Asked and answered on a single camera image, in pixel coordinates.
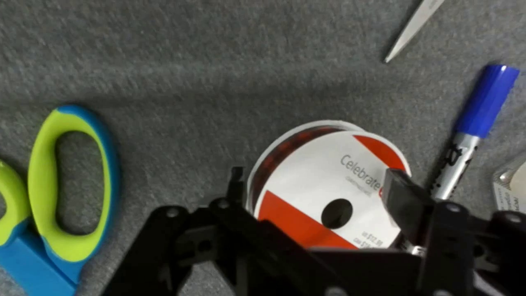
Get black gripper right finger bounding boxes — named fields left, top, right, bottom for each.
left=382, top=168, right=526, bottom=296

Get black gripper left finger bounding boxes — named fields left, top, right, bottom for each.
left=101, top=167, right=331, bottom=296

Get orange and white ribbon spool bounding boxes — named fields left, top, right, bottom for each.
left=244, top=119, right=413, bottom=254

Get clear plastic container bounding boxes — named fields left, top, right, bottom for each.
left=491, top=157, right=526, bottom=214

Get blue capped silver marker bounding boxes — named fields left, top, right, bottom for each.
left=430, top=63, right=522, bottom=203

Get green and blue scissors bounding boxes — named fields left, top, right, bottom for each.
left=0, top=104, right=124, bottom=296

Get grey table cloth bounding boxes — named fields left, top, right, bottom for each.
left=0, top=0, right=526, bottom=296

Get teal and yellow scissors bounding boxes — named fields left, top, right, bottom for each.
left=382, top=0, right=448, bottom=66

